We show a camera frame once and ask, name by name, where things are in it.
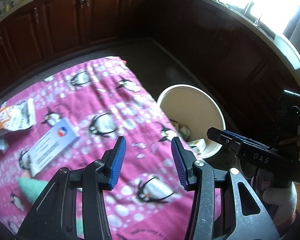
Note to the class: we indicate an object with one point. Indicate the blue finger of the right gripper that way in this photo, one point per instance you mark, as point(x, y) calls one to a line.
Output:
point(246, 139)

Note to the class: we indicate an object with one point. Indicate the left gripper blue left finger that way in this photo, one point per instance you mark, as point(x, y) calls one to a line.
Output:
point(113, 161)

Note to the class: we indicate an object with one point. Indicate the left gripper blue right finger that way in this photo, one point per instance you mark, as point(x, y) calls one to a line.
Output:
point(183, 160)

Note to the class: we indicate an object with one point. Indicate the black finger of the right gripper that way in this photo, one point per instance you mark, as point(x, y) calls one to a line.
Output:
point(229, 141)

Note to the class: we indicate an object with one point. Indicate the white blue medicine box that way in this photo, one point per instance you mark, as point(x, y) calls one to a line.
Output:
point(55, 141)

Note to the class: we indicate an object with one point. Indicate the teal green towel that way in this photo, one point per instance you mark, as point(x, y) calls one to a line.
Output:
point(31, 188)

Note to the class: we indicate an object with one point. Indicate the orange white snack bag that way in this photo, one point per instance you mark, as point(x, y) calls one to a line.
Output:
point(18, 117)

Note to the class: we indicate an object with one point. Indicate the cream round trash bin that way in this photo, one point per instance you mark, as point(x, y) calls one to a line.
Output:
point(193, 108)

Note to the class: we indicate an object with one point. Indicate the right white gloved hand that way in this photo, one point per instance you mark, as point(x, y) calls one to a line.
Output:
point(285, 199)

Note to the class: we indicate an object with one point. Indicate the pink penguin tablecloth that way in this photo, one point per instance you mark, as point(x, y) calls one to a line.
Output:
point(103, 100)

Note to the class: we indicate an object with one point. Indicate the brown wooden base cabinets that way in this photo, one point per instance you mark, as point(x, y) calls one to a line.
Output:
point(238, 62)

